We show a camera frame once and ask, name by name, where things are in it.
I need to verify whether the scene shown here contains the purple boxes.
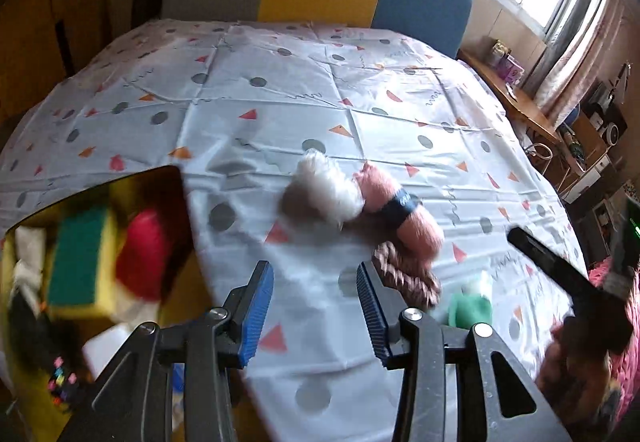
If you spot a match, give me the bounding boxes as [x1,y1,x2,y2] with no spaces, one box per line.
[481,39,527,84]

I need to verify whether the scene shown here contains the gold tin box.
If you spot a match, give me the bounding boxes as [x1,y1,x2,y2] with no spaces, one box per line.
[0,165,271,442]

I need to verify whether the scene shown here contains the pink chunky knit blanket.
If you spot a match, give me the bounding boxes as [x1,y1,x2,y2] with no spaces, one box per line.
[587,256,640,428]

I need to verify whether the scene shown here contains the yellow green scouring sponge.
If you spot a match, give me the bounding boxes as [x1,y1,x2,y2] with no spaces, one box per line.
[41,206,120,321]

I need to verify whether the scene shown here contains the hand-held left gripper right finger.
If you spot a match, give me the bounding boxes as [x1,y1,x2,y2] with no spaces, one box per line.
[356,262,573,442]

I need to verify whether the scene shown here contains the white foam sponge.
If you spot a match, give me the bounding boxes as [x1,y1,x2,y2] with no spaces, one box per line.
[81,323,142,385]

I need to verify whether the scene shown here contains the person's right forearm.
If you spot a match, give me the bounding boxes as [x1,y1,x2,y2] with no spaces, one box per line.
[534,322,628,429]

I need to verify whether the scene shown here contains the beige patterned curtain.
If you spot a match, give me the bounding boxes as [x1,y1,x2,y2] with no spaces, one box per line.
[535,0,628,125]

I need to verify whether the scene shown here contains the black wig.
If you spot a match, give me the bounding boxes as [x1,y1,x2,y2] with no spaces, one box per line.
[6,291,87,375]

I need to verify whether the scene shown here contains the wooden wardrobe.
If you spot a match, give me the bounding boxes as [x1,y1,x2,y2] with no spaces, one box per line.
[0,0,147,125]

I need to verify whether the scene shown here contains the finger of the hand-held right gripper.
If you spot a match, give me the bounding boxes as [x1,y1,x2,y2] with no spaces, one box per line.
[507,227,601,305]

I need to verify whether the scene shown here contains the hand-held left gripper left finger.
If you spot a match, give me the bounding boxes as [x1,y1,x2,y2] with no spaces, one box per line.
[55,261,276,442]

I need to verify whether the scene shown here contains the patterned white tablecloth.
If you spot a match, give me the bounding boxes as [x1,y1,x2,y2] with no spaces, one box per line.
[0,17,593,442]

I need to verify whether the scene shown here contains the pink yarn skein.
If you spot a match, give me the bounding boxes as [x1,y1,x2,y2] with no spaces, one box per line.
[354,161,445,259]

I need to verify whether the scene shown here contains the black beaded scrunchie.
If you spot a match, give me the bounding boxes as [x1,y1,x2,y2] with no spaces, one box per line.
[46,356,85,419]

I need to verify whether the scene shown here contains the wooden window shelf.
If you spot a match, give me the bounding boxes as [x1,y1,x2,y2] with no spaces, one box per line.
[459,50,567,144]

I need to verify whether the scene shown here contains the white black speaker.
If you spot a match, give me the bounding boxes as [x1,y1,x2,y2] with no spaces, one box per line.
[594,81,629,149]

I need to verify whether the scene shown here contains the pink satin scrunchie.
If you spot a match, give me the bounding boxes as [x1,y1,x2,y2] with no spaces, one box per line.
[371,241,442,309]

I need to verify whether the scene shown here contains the red white sock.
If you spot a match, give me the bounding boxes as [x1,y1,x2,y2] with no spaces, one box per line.
[114,209,173,319]

